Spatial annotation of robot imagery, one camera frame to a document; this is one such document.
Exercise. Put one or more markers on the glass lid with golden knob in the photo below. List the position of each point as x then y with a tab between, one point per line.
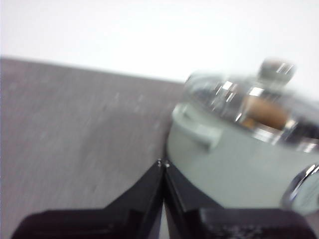
224	92

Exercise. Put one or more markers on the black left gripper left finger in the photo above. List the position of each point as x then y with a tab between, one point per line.
99	224

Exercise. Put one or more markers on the pale green electric steamer pot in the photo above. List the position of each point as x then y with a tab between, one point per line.
236	161

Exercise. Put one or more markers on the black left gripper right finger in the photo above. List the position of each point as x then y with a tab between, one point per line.
224	224

